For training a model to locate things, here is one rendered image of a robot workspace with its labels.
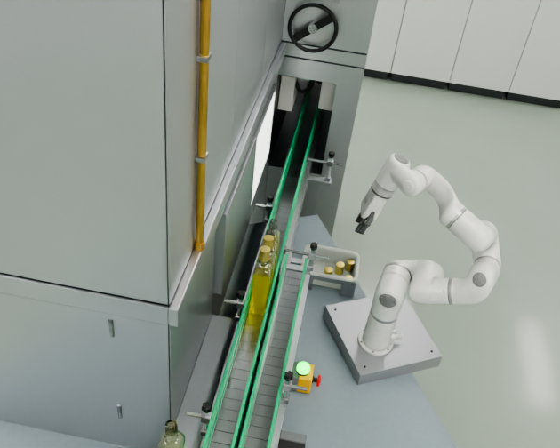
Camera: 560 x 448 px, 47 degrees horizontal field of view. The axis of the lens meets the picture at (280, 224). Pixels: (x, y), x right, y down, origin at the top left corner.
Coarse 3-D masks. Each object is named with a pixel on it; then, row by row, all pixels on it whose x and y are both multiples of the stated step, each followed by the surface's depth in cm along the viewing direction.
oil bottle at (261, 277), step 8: (256, 264) 210; (256, 272) 208; (264, 272) 208; (256, 280) 210; (264, 280) 210; (256, 288) 213; (264, 288) 212; (256, 296) 215; (264, 296) 214; (256, 304) 217; (264, 304) 217; (256, 312) 220; (264, 312) 219
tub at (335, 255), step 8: (320, 248) 259; (328, 248) 258; (336, 248) 258; (304, 256) 253; (328, 256) 260; (336, 256) 260; (344, 256) 259; (352, 256) 258; (320, 264) 261; (328, 264) 261; (312, 272) 246; (320, 272) 257; (344, 272) 258; (352, 272) 258; (344, 280) 245; (352, 280) 245
